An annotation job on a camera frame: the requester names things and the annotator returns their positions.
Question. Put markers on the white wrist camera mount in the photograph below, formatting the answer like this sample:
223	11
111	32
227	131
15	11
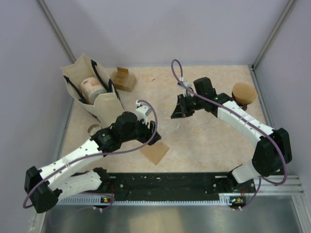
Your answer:
142	111
186	86

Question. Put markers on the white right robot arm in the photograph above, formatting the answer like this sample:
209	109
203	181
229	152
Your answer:
272	147

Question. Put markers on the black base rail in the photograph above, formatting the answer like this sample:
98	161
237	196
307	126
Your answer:
184	186

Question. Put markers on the cream canvas tote bag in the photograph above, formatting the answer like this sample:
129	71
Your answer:
107	107

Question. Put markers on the aluminium frame post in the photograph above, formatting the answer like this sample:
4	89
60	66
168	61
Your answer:
290	4
56	30

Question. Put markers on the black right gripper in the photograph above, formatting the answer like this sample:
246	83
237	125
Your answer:
181	110

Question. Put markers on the brown paper filter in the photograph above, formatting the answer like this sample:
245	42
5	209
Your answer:
155	152
244	93

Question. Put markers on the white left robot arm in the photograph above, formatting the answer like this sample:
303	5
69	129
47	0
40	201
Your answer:
47	185

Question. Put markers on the brown cardboard box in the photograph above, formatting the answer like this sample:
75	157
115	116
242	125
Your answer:
124	80

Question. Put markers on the clear plastic cup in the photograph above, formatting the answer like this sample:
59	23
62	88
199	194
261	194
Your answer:
167	125

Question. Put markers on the left aluminium frame post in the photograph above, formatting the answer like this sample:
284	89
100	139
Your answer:
56	30

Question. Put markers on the right aluminium frame post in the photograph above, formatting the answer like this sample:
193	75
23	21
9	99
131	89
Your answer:
290	4

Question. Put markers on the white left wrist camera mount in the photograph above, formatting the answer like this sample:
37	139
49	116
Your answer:
142	111

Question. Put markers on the amber glass coffee dripper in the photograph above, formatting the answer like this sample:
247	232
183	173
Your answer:
243	104

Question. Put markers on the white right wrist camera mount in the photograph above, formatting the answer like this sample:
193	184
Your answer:
186	86

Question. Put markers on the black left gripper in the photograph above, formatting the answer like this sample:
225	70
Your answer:
145	126

